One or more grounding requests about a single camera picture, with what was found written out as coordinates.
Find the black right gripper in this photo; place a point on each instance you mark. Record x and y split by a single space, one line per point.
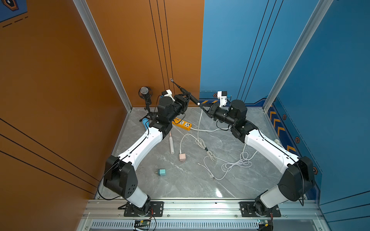
213 111

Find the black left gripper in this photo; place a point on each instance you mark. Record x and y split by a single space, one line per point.
181 102

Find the black electric toothbrush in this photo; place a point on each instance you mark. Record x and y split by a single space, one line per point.
184 91

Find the pink usb charger block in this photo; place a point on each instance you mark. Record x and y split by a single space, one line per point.
182 157

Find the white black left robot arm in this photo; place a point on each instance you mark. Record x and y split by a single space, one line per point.
120 176

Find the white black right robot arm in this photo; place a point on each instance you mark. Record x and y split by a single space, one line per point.
297 172

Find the white pink electric toothbrush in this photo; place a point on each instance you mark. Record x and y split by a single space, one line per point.
171 144

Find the yellow power strip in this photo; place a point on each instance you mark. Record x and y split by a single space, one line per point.
182 124

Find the blue toy microphone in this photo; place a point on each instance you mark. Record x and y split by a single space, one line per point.
144 123

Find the teal usb charger block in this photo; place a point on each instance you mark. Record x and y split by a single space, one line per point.
161 172

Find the left green circuit board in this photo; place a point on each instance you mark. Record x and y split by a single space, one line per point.
142 225

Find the green circuit board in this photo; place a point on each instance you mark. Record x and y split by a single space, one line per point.
266 225
142 225

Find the right green circuit board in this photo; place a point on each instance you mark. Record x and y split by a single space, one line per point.
266 225

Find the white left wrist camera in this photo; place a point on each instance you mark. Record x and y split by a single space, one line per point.
168 93

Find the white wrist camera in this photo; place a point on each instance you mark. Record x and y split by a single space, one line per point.
168 93
222 96

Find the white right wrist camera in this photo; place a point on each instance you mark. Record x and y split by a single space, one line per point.
222 96

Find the aluminium corner post right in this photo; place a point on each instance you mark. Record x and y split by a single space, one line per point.
309 30

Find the aluminium corner post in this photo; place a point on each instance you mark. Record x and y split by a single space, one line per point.
309 30
92 28

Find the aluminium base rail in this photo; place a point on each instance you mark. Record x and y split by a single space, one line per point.
219 214

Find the aluminium corner post left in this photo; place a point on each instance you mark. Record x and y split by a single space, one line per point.
92 28

